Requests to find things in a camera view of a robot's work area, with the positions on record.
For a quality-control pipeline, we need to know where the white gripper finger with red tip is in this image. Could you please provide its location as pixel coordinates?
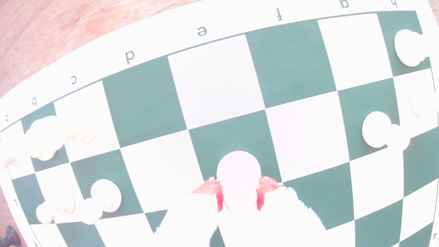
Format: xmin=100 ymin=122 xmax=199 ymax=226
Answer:
xmin=154 ymin=178 xmax=225 ymax=247
xmin=256 ymin=176 xmax=327 ymax=247

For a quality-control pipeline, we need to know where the white chess piece round base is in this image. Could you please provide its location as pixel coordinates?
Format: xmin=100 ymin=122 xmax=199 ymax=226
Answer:
xmin=216 ymin=150 xmax=262 ymax=211

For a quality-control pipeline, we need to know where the white chess pawn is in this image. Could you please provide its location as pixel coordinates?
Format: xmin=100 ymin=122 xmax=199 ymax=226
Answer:
xmin=409 ymin=85 xmax=439 ymax=118
xmin=394 ymin=29 xmax=430 ymax=68
xmin=35 ymin=195 xmax=75 ymax=224
xmin=361 ymin=111 xmax=411 ymax=152
xmin=78 ymin=178 xmax=123 ymax=226
xmin=22 ymin=115 xmax=66 ymax=162

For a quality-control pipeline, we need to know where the green white chess mat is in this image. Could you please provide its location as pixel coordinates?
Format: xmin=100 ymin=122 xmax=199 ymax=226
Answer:
xmin=0 ymin=0 xmax=439 ymax=247

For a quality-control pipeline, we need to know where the black chess piece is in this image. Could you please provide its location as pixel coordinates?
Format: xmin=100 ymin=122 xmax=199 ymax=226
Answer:
xmin=0 ymin=225 xmax=22 ymax=247

